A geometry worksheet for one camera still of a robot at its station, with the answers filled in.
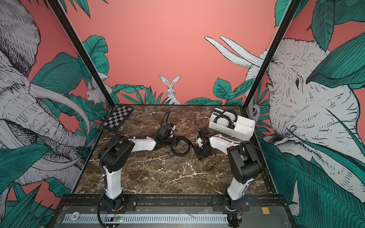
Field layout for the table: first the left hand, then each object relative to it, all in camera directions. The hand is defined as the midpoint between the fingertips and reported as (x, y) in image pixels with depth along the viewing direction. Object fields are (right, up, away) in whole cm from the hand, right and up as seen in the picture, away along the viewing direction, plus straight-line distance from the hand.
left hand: (177, 141), depth 100 cm
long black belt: (+9, -2, -4) cm, 10 cm away
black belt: (+39, +12, +1) cm, 41 cm away
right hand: (+14, -7, -8) cm, 18 cm away
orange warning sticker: (+47, -31, -28) cm, 63 cm away
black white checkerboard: (-46, +20, +11) cm, 52 cm away
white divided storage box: (+48, +9, 0) cm, 49 cm away
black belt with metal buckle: (+33, +20, +7) cm, 39 cm away
